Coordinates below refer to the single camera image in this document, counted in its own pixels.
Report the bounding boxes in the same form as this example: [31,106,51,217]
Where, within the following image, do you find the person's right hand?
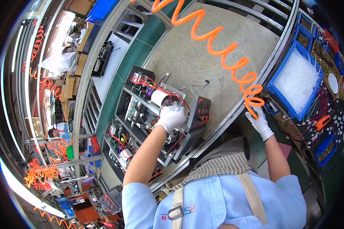
[245,106,274,142]

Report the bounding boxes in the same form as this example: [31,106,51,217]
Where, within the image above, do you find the person's left hand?
[153,101,187,135]

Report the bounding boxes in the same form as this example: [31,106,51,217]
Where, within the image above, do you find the welder unit red knobs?
[115,66,212,167]

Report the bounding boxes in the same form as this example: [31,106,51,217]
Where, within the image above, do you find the beige board mat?
[144,2,280,140]

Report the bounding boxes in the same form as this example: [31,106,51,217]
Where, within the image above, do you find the open welder chassis with wiring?
[103,122,164,184]

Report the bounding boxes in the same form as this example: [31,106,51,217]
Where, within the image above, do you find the red box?
[91,136,101,154]

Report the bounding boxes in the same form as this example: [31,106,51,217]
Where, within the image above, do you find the black welder unit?
[91,40,114,78]

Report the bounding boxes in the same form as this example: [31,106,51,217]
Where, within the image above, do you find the person's body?
[122,137,307,229]

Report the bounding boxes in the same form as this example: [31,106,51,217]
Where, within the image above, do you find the stack of cardboard boxes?
[60,22,96,122]

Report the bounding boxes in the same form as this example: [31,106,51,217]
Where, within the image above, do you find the black welder with red parts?
[99,185,124,216]

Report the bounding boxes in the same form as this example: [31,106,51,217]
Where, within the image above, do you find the metal roller rack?
[197,0,294,32]

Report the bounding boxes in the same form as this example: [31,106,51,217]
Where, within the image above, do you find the clear plastic bag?
[38,52,78,74]

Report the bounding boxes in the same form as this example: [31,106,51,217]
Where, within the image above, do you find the large blue crate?
[85,0,118,23]

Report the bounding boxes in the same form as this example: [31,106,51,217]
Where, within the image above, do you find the small blue bin of screws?
[297,13,316,32]
[292,24,315,51]

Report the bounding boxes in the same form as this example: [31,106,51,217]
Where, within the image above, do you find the orange hand tool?
[315,114,331,131]

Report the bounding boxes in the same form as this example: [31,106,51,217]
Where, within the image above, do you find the wooden box of brass screws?
[310,40,342,100]

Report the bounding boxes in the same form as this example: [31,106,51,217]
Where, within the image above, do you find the blue bin of brass screws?
[315,134,338,168]

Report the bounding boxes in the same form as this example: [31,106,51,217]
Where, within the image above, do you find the white round dish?
[328,73,339,94]

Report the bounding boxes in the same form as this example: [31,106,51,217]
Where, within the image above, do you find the scatter of white connectors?
[286,108,344,150]

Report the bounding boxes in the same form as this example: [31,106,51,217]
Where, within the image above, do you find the red plastic tray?
[323,29,340,54]

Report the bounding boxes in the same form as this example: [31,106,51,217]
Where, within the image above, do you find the white tube lamp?
[0,155,66,219]

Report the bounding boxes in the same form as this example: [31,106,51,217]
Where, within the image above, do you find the grey ribbon cable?
[190,80,210,98]

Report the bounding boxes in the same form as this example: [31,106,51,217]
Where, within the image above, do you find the orange coiled air hose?
[131,0,265,120]

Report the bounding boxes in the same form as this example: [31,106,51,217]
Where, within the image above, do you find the blue bin of cable ties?
[267,40,324,121]

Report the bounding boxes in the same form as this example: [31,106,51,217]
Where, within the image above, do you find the bundle of red twisted wires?
[303,86,331,128]

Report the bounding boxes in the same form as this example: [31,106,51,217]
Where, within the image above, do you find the tangle of orange coiled hoses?
[24,158,59,191]

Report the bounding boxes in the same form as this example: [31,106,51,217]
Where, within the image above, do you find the thin orange coiled hose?
[30,25,44,63]

